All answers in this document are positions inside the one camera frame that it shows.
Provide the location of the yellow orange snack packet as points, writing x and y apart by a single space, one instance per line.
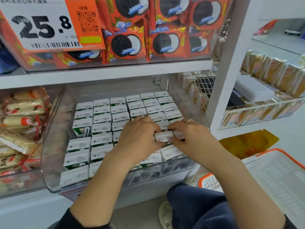
250 143

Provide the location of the person's left forearm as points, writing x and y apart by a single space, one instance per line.
95 195

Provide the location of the person's blue jeans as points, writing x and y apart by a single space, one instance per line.
200 210

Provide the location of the large white orange price tag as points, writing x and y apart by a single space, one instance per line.
43 23

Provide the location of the white flat box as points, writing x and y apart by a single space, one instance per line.
255 88

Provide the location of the rows of white juice cartons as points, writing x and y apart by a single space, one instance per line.
95 136

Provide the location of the person's left hand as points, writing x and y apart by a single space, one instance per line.
138 140

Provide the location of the pile of yellow wafer bars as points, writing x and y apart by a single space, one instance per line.
21 126

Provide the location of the stack of red cookie packets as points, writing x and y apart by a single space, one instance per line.
167 31

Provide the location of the clear plastic display bin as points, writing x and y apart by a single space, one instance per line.
55 159
28 186

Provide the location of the person's right forearm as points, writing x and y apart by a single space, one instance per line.
248 193

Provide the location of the person's right white shoe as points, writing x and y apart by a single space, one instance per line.
165 214

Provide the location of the person's right hand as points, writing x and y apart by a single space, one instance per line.
198 140

